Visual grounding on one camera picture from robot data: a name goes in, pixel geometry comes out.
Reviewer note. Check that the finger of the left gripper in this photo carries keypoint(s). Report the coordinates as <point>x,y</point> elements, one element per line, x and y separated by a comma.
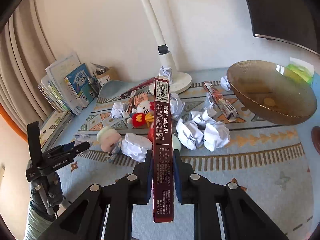
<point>61,148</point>
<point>79,148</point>

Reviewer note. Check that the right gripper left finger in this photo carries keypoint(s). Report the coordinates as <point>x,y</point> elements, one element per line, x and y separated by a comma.
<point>105,212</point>

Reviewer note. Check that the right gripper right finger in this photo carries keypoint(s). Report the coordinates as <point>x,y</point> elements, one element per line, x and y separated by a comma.
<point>221,211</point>

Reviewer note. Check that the tricolor dango plush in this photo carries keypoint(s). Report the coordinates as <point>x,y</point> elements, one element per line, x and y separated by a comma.
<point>107,138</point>

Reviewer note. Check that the plaid fabric bow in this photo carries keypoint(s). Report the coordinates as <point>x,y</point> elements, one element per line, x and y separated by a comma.
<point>114,151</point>

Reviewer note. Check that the hello kitty plush toy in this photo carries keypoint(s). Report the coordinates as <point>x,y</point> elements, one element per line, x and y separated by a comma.
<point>141,116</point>

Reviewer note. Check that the dark red long box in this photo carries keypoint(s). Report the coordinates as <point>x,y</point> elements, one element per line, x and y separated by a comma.
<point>163,182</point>

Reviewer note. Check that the printed long carton box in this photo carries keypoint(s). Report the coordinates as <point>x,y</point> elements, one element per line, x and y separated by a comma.
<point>224,105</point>

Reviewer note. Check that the paper ball large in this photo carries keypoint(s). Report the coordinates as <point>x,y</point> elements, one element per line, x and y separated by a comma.
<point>135,147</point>

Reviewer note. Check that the red printed plush pillow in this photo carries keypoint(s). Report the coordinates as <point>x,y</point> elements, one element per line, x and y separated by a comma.
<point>151,133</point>

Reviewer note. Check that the gloved left hand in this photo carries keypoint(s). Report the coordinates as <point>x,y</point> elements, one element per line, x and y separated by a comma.
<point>54,196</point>

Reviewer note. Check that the flat lying books stack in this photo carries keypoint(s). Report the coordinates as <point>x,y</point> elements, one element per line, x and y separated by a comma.
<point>52,128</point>

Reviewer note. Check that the standing books stack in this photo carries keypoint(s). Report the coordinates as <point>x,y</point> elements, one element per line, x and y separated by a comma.
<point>68,82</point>

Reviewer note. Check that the crumpled paper near kitty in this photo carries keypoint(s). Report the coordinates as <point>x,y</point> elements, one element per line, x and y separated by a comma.
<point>119,110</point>

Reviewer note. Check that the black mesh pen holder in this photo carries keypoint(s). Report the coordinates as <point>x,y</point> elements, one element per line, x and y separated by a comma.
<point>95,85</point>

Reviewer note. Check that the small orange box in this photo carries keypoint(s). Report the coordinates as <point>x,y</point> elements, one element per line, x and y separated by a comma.
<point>140,98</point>

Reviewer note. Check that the patterned blue woven mat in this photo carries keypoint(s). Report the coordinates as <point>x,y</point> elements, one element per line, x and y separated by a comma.
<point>265,160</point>

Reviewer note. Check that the brown cardboard organizer box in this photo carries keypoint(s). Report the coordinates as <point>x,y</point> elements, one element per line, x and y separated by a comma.
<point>110,74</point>

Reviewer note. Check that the beige curtain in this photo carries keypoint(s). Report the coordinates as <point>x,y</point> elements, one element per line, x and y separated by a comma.
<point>25,55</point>

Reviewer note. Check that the brown round coaster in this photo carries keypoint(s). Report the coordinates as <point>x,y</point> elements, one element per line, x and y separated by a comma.
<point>315,136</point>

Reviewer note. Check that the crumpled paper centre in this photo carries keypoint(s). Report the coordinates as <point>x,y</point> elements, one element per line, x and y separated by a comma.
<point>176,106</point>

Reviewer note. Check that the crumpled paper on lamp base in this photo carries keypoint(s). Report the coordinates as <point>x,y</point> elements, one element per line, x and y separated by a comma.
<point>165,72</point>

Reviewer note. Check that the white desk lamp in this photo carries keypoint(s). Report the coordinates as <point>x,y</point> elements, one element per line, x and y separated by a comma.
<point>180,81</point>

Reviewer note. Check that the brown ribbed glass bowl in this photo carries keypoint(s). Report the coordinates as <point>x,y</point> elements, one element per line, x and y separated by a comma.
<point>272,92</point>

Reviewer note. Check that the crumpled paper by bowl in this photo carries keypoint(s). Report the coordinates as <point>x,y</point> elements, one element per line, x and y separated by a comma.
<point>224,83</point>

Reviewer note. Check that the black monitor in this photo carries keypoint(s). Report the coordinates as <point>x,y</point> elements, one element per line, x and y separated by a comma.
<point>291,21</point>

